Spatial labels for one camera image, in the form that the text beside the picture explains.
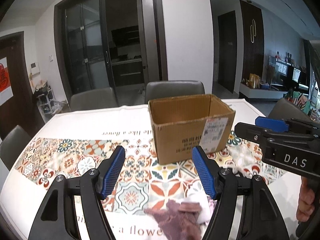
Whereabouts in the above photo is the small shelf rack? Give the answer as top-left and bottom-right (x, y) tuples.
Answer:
(34, 80), (62, 117)

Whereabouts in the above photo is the grey chair right side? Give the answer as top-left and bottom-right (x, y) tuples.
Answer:
(267, 98), (311, 121)

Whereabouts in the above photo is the glass sliding door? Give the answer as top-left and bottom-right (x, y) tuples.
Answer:
(54, 0), (116, 100)

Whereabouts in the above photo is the purple knitted cloth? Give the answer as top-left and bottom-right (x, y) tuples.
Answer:
(144, 200), (202, 240)

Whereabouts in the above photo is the grey chair far left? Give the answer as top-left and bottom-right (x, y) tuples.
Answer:
(69, 87), (118, 112)

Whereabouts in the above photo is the dark wooden entry door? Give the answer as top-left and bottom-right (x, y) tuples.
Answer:
(1, 31), (44, 139)

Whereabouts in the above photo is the grey chair far middle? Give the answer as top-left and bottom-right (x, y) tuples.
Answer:
(145, 81), (205, 104)

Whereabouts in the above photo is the colourful clothes pile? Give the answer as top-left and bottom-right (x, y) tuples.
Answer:
(283, 89), (311, 115)

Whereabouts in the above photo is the grey chair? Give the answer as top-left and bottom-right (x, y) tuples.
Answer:
(1, 125), (31, 170)
(145, 81), (205, 104)
(69, 87), (118, 112)
(267, 98), (311, 121)

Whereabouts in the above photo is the silver refrigerator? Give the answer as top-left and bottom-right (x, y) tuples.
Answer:
(136, 0), (161, 86)

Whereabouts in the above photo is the white tv cabinet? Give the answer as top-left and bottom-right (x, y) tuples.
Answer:
(239, 83), (287, 100)

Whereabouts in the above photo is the white soft cloth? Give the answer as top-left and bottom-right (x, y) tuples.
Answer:
(187, 190), (217, 224)

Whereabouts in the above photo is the red fu poster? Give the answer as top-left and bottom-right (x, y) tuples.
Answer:
(0, 57), (14, 105)

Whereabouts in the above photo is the right hand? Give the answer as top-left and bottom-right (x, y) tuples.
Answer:
(296, 177), (315, 222)

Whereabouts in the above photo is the grey chair left side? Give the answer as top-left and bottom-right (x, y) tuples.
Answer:
(1, 125), (31, 170)

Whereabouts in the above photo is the cardboard box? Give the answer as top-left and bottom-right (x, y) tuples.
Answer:
(148, 94), (235, 165)

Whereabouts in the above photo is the wall intercom panel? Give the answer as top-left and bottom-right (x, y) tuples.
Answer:
(30, 62), (40, 75)

